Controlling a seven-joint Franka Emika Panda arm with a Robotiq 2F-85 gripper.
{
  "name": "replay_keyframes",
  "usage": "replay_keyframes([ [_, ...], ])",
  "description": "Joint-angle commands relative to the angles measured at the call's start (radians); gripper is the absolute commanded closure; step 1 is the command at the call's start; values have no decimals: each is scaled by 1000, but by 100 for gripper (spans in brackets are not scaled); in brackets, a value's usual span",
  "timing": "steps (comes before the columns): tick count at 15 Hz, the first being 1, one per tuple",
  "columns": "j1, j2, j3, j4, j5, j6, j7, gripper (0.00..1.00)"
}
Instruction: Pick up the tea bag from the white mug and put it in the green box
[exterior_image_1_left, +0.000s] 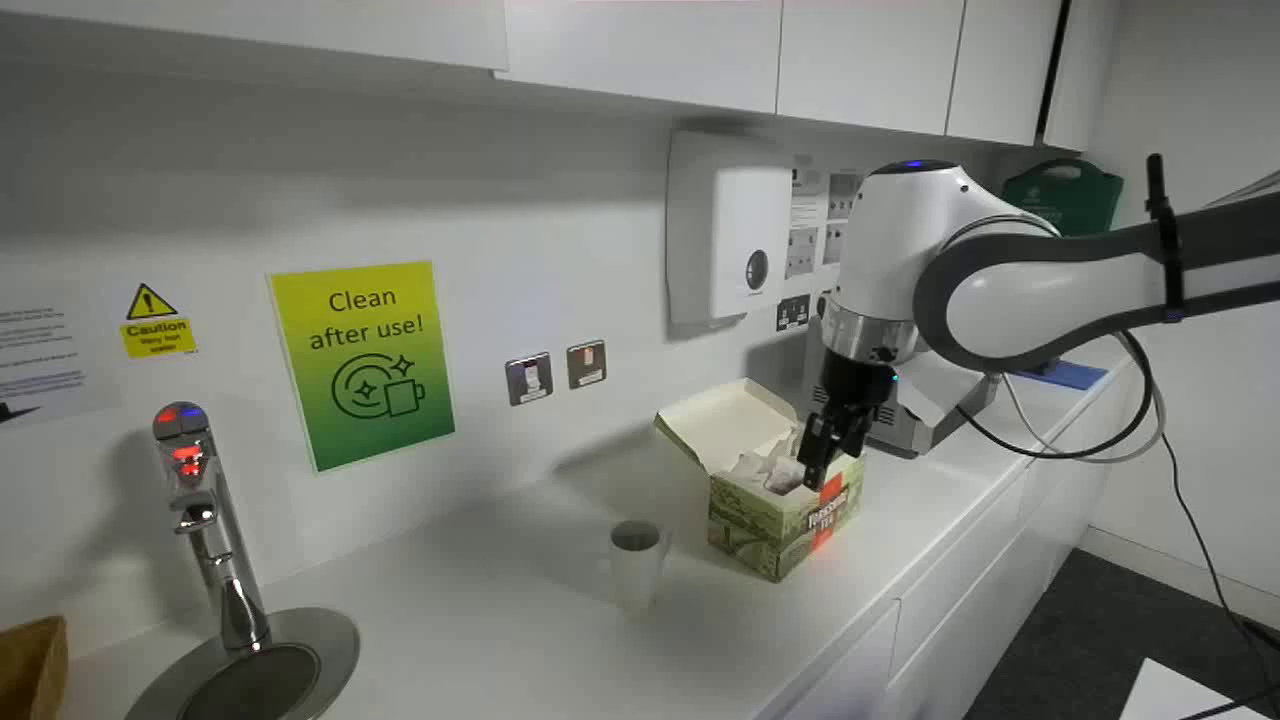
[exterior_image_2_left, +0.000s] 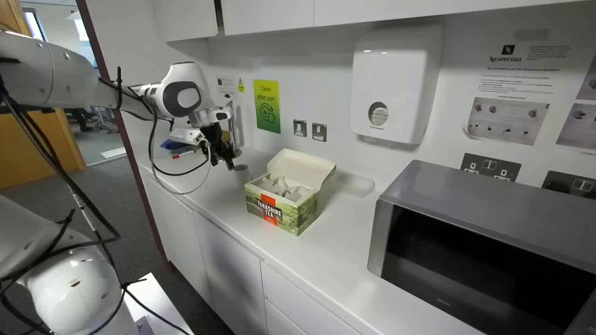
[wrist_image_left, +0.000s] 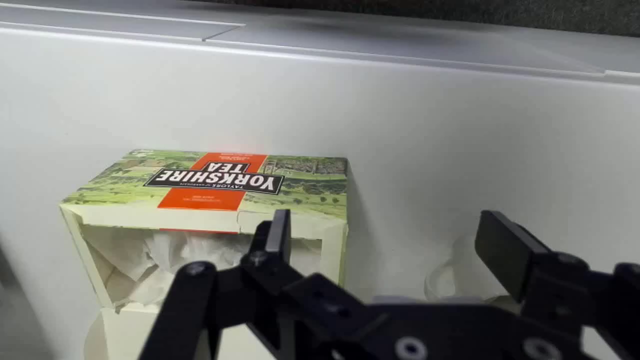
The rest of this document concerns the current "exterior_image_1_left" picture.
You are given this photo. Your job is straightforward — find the white mug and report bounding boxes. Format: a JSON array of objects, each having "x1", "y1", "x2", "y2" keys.
[{"x1": 604, "y1": 515, "x2": 671, "y2": 619}]

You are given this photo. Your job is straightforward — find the black double wall socket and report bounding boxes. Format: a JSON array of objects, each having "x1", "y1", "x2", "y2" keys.
[{"x1": 774, "y1": 291, "x2": 816, "y2": 341}]

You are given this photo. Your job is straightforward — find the green tea box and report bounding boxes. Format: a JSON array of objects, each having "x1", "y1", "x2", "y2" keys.
[{"x1": 654, "y1": 377, "x2": 870, "y2": 587}]

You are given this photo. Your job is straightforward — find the green clean after use poster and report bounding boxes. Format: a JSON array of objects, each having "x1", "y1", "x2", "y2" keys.
[{"x1": 270, "y1": 259, "x2": 462, "y2": 474}]

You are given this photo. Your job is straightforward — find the white paper notice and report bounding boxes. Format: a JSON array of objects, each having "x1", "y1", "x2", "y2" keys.
[{"x1": 0, "y1": 300, "x2": 101, "y2": 428}]

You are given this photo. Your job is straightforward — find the brown wooden box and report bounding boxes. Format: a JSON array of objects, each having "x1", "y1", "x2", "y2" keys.
[{"x1": 0, "y1": 611, "x2": 74, "y2": 720}]

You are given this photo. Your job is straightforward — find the white wall cabinets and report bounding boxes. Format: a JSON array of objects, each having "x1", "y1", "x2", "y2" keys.
[{"x1": 0, "y1": 0, "x2": 1129, "y2": 151}]

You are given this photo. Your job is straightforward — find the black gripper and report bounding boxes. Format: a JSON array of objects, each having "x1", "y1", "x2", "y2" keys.
[{"x1": 793, "y1": 343, "x2": 901, "y2": 491}]

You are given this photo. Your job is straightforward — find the wall socket plate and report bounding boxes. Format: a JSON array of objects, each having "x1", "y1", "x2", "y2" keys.
[
  {"x1": 502, "y1": 350, "x2": 562, "y2": 412},
  {"x1": 566, "y1": 335, "x2": 611, "y2": 396}
]

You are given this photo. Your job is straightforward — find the white tea bags pile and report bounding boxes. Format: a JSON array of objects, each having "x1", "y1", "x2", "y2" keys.
[{"x1": 720, "y1": 431, "x2": 814, "y2": 506}]

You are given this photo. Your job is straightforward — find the round metal drip tray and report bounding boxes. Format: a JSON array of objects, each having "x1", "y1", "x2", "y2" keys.
[{"x1": 125, "y1": 604, "x2": 366, "y2": 720}]

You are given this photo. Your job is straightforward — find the white base cabinets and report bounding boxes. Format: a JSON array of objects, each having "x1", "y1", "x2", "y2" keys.
[{"x1": 753, "y1": 382, "x2": 1137, "y2": 720}]

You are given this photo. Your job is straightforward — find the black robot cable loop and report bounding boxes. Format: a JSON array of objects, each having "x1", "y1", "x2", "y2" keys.
[{"x1": 956, "y1": 322, "x2": 1162, "y2": 463}]

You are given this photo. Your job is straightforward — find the yellow caution sign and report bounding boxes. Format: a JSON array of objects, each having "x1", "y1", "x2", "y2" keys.
[{"x1": 117, "y1": 280, "x2": 202, "y2": 362}]

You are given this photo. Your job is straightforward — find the coffee machine instruction sheet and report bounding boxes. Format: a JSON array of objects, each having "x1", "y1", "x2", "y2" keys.
[{"x1": 782, "y1": 157, "x2": 873, "y2": 286}]

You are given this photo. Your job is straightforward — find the black floor cable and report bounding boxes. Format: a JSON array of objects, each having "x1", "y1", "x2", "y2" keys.
[{"x1": 1148, "y1": 396, "x2": 1280, "y2": 720}]

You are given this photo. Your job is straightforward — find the white paper towel dispenser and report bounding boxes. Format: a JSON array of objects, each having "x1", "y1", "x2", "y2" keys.
[{"x1": 666, "y1": 123, "x2": 795, "y2": 341}]

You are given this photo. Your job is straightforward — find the chrome hot water tap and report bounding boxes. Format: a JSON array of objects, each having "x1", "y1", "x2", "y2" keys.
[{"x1": 149, "y1": 396, "x2": 278, "y2": 658}]

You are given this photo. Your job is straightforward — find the green first aid sign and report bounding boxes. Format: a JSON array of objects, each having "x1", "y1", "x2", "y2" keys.
[{"x1": 1001, "y1": 151, "x2": 1129, "y2": 243}]

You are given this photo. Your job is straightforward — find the white paper sheet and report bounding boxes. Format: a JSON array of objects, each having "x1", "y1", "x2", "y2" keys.
[{"x1": 1118, "y1": 656, "x2": 1262, "y2": 720}]

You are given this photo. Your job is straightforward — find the blue flat item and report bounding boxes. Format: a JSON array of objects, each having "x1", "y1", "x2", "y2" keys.
[{"x1": 1028, "y1": 350, "x2": 1118, "y2": 396}]

